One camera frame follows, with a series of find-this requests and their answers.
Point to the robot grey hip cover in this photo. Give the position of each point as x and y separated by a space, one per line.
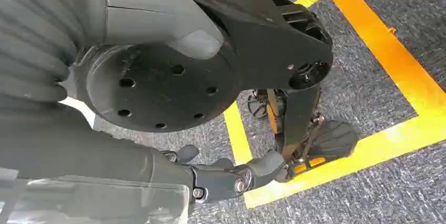
146 10

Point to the robot black left foot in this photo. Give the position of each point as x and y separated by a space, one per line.
258 105

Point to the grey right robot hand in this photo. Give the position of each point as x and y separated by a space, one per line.
87 166

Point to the right arm ribbed grey sleeve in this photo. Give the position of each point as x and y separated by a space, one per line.
35 34

